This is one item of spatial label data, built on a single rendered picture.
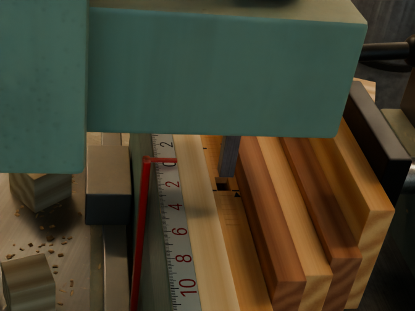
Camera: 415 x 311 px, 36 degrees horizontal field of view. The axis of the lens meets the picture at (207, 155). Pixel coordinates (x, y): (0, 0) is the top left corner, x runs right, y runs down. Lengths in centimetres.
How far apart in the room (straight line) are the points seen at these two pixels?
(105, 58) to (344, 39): 12
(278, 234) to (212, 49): 11
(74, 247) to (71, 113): 28
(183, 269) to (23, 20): 14
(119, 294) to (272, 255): 19
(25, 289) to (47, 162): 20
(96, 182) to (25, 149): 25
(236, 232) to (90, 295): 18
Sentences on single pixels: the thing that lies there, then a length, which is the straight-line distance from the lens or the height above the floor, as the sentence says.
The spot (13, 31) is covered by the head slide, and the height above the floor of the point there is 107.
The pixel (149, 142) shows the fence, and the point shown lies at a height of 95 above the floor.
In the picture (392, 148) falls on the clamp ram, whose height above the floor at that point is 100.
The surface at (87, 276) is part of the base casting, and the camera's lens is 53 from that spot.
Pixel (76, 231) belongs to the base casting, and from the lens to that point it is 57.
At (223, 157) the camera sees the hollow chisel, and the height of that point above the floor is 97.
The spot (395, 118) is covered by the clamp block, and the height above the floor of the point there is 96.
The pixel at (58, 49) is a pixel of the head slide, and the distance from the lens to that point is 27.
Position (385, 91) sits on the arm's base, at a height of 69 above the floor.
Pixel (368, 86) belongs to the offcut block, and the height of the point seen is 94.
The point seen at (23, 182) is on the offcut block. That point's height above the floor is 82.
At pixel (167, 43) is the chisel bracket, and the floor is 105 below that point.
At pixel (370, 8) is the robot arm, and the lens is 108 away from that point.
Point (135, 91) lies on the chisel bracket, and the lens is 32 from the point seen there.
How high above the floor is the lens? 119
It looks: 35 degrees down
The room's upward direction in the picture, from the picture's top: 9 degrees clockwise
